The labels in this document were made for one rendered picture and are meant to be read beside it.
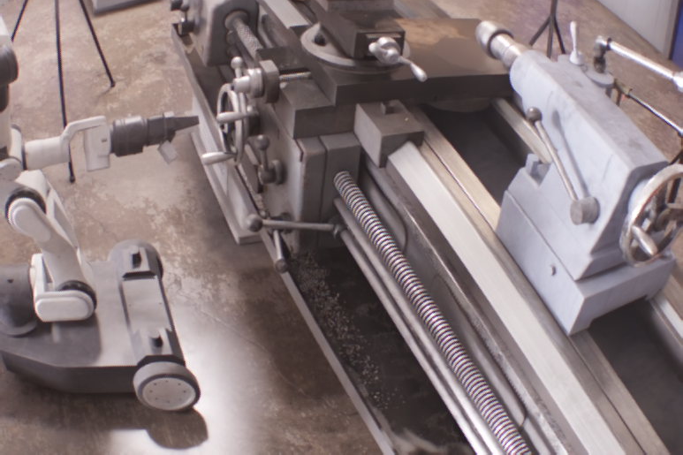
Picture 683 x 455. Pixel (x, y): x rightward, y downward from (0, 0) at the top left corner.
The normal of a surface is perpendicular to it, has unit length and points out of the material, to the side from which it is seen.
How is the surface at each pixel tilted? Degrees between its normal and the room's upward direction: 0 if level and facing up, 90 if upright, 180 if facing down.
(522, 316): 36
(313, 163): 90
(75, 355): 0
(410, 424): 0
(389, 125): 0
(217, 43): 90
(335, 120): 90
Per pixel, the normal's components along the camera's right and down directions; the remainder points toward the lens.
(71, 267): 0.30, 0.58
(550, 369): -0.47, -0.57
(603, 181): -0.88, -0.06
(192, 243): 0.09, -0.81
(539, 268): -0.93, 0.15
